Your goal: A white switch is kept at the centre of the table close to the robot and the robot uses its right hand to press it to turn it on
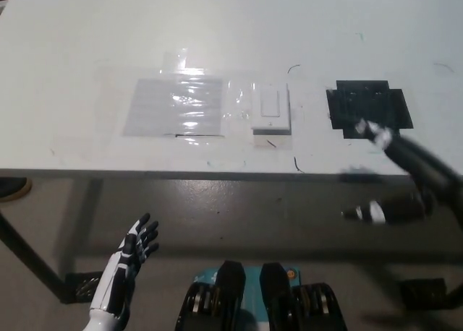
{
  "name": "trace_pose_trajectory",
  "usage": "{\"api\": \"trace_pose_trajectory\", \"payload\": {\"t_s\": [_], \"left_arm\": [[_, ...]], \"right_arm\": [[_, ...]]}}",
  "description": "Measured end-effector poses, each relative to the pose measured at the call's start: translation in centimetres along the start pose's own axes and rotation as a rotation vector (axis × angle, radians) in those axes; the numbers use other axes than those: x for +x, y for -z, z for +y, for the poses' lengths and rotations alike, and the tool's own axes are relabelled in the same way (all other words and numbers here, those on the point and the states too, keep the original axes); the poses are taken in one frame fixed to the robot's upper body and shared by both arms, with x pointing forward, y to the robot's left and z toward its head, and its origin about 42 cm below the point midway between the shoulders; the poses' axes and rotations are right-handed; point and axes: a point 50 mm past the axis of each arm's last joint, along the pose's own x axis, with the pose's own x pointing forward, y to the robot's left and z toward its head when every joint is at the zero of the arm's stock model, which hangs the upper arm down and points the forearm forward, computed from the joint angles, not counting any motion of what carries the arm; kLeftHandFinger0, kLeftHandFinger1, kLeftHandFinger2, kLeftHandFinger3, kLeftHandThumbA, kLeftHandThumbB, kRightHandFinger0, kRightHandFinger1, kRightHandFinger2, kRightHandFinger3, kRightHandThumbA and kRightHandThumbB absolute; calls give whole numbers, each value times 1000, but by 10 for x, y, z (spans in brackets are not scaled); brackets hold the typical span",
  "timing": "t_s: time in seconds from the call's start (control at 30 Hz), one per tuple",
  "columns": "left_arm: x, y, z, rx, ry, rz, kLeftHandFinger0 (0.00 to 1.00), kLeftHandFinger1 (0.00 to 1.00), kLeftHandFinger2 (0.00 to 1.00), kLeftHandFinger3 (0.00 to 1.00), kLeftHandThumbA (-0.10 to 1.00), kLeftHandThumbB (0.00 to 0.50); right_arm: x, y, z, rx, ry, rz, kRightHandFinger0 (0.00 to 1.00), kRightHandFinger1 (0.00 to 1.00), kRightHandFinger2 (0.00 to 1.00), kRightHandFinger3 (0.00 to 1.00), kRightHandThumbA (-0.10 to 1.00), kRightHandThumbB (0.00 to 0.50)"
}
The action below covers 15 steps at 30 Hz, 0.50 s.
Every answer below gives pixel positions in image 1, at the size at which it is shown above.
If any grey taped sheet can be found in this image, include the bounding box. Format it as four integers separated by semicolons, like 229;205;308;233
121;77;224;137

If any black tape square patch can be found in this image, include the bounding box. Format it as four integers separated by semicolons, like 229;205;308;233
325;79;415;141

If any white wall switch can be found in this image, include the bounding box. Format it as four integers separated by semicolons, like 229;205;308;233
250;83;292;136

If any black table leg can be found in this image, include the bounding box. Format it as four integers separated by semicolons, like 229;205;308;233
0;210;69;303

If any black table foot plate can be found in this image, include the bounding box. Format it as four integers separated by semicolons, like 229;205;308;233
64;271;104;305

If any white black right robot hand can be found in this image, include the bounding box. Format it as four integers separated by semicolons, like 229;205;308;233
341;119;463;235

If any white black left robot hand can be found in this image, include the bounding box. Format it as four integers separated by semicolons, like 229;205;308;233
89;212;161;319

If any black teal robot body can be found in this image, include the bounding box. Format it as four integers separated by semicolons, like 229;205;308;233
175;260;350;331

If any clear plastic film patch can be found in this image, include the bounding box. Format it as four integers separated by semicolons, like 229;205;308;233
223;80;255;121

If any black shoe tan sole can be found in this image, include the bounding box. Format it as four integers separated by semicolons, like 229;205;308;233
0;177;33;202

